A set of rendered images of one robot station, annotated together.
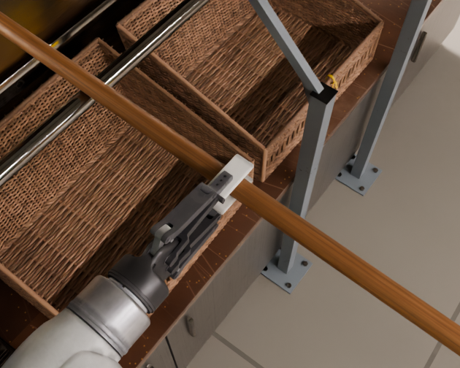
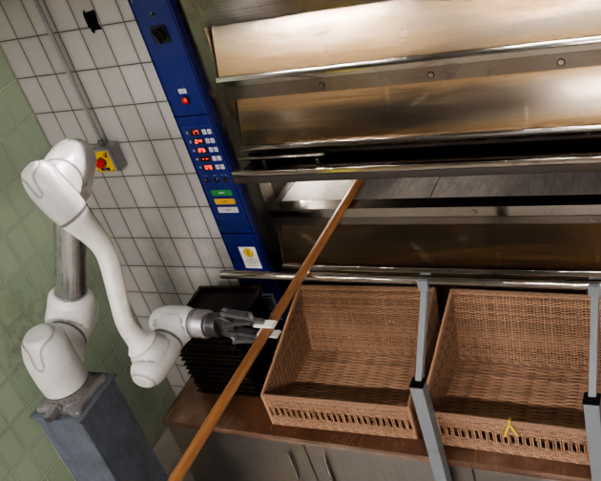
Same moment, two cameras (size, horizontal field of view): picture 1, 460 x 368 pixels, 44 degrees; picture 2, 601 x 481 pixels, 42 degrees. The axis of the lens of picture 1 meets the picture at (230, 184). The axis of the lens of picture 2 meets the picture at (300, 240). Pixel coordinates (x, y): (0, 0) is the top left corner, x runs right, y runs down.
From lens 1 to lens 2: 2.02 m
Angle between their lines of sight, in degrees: 61
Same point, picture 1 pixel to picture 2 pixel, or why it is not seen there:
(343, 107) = (531, 466)
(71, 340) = (181, 311)
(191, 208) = (237, 314)
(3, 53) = (367, 255)
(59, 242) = (336, 367)
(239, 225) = (387, 444)
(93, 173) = (388, 358)
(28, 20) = (389, 248)
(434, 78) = not seen: outside the picture
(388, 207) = not seen: outside the picture
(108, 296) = (199, 312)
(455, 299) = not seen: outside the picture
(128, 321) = (194, 324)
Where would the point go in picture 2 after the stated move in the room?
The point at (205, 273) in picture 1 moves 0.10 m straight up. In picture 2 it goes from (344, 441) to (337, 421)
